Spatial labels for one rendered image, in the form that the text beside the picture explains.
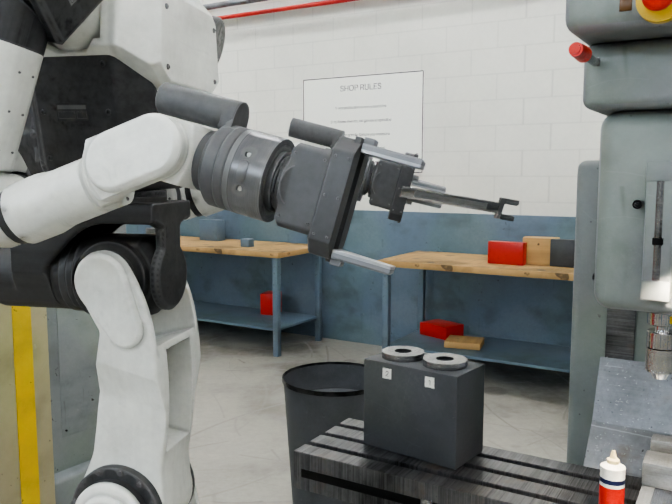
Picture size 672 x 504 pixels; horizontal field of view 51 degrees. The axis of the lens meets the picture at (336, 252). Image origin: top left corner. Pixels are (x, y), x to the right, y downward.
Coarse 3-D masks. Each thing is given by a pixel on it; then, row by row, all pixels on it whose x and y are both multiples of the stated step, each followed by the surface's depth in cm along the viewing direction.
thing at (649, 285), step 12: (648, 168) 105; (660, 168) 104; (648, 180) 105; (660, 180) 104; (648, 192) 105; (660, 192) 104; (648, 204) 106; (660, 204) 105; (648, 216) 106; (660, 216) 105; (648, 228) 106; (660, 228) 105; (648, 240) 106; (660, 240) 105; (648, 252) 106; (660, 252) 105; (648, 264) 106; (660, 264) 106; (648, 276) 107; (660, 276) 106; (648, 288) 106; (660, 288) 106; (660, 300) 106
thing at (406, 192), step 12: (408, 192) 120; (420, 192) 121; (432, 192) 121; (444, 204) 123; (456, 204) 124; (468, 204) 125; (480, 204) 126; (492, 204) 127; (504, 204) 128; (516, 204) 129; (504, 216) 129
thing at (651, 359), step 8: (648, 344) 118; (656, 344) 117; (664, 344) 116; (648, 352) 118; (656, 352) 117; (664, 352) 116; (648, 360) 118; (656, 360) 117; (664, 360) 116; (648, 368) 118; (656, 368) 117; (664, 368) 116
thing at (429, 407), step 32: (384, 352) 147; (416, 352) 147; (384, 384) 145; (416, 384) 140; (448, 384) 135; (480, 384) 142; (384, 416) 145; (416, 416) 141; (448, 416) 136; (480, 416) 143; (384, 448) 146; (416, 448) 141; (448, 448) 137; (480, 448) 144
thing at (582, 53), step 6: (576, 42) 96; (570, 48) 96; (576, 48) 96; (582, 48) 96; (588, 48) 98; (570, 54) 96; (576, 54) 96; (582, 54) 96; (588, 54) 98; (582, 60) 99; (588, 60) 100; (594, 60) 104
